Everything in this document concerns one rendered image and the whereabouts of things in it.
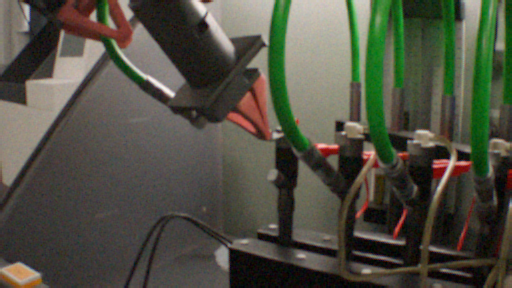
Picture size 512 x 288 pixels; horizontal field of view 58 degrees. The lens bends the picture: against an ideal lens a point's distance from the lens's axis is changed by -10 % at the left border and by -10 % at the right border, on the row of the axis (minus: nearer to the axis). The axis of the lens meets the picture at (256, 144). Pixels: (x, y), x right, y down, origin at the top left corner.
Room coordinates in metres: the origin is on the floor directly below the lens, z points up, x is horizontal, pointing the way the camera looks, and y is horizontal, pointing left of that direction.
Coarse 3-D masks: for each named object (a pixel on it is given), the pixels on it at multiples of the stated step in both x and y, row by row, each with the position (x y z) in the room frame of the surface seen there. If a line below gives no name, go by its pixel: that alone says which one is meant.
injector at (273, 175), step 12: (276, 144) 0.57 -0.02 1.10; (288, 144) 0.56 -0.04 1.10; (276, 156) 0.57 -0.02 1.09; (288, 156) 0.56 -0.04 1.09; (276, 168) 0.57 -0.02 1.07; (288, 168) 0.56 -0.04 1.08; (276, 180) 0.55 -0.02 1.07; (288, 180) 0.57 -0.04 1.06; (288, 192) 0.57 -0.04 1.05; (288, 204) 0.57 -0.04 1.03; (288, 216) 0.57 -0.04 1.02; (288, 228) 0.57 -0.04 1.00; (288, 240) 0.57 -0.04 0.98
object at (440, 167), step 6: (438, 162) 0.49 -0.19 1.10; (444, 162) 0.49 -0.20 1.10; (456, 162) 0.50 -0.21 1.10; (462, 162) 0.51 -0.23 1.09; (438, 168) 0.49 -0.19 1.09; (444, 168) 0.49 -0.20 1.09; (456, 168) 0.50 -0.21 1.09; (462, 168) 0.50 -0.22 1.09; (468, 168) 0.50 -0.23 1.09; (438, 174) 0.49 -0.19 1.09; (444, 174) 0.49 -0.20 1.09; (456, 174) 0.50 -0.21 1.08
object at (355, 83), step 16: (352, 0) 0.73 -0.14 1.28; (96, 16) 0.53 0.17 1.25; (352, 16) 0.73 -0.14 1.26; (352, 32) 0.74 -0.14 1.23; (112, 48) 0.54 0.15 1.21; (352, 48) 0.74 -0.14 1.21; (128, 64) 0.55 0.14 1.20; (352, 64) 0.74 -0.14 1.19; (144, 80) 0.56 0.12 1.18; (352, 80) 0.74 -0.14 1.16
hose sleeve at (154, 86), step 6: (150, 78) 0.56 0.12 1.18; (144, 84) 0.56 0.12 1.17; (150, 84) 0.56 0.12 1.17; (156, 84) 0.57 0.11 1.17; (162, 84) 0.57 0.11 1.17; (144, 90) 0.56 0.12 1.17; (150, 90) 0.56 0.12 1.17; (156, 90) 0.56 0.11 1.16; (162, 90) 0.57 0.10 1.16; (168, 90) 0.58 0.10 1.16; (150, 96) 0.57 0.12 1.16; (156, 96) 0.57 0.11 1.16; (162, 96) 0.57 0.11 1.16; (168, 96) 0.57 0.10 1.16; (162, 102) 0.57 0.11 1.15; (186, 114) 0.59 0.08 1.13; (192, 114) 0.59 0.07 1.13; (192, 120) 0.59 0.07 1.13
